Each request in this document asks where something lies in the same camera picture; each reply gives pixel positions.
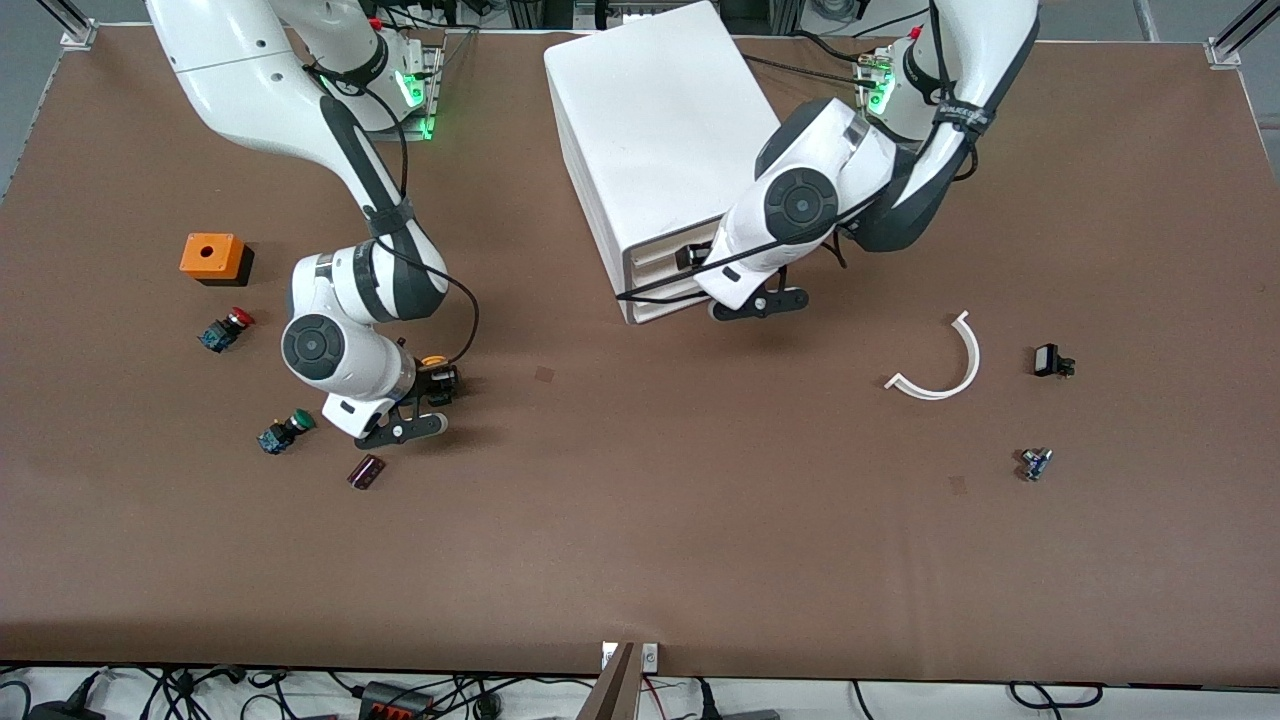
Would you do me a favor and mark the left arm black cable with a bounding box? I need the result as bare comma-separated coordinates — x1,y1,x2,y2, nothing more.
615,0,986,301

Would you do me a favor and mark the looped black cable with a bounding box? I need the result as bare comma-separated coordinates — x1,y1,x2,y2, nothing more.
1008,681,1105,710

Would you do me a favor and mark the aluminium frame post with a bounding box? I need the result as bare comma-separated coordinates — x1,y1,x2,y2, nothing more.
1205,0,1280,68
38,0,98,48

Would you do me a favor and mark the green push button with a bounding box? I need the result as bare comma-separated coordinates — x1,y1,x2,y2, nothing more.
257,408,318,457

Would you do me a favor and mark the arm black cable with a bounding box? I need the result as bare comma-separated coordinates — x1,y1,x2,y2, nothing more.
615,0,986,301
300,55,481,366

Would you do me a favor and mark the black cable on table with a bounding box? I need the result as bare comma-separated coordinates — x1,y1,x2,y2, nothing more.
745,55,863,91
790,30,863,63

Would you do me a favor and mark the red mushroom push button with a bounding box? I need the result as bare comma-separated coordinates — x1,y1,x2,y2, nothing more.
197,307,257,354

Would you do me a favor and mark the orange button enclosure box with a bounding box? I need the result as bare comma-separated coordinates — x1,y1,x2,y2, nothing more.
179,233,254,288

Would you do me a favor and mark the white curved plastic clamp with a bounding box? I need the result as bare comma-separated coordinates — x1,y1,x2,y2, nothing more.
884,310,982,402

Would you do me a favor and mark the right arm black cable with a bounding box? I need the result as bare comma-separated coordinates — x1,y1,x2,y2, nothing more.
300,55,481,366

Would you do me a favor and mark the black power strip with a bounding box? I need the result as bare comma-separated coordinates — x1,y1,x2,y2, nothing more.
357,681,437,720

